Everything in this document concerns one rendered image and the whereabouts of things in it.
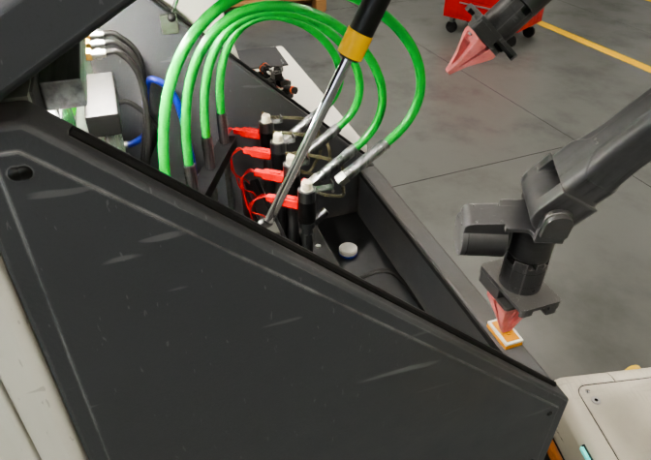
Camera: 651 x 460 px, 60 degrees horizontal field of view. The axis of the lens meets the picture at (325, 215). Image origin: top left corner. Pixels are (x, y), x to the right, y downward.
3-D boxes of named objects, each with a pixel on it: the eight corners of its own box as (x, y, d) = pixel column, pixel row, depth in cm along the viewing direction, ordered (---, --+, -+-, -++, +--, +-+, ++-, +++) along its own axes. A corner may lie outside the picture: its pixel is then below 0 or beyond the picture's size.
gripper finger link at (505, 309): (495, 348, 82) (508, 301, 77) (469, 314, 88) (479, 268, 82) (534, 336, 84) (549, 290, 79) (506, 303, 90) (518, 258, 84)
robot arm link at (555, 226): (579, 218, 64) (561, 165, 70) (478, 214, 65) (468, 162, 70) (547, 278, 73) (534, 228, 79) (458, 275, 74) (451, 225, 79)
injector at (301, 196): (330, 291, 98) (331, 189, 85) (302, 297, 96) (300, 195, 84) (325, 281, 100) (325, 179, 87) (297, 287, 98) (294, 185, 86)
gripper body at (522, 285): (518, 322, 75) (532, 280, 71) (478, 273, 83) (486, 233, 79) (559, 310, 77) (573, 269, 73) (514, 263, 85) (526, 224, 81)
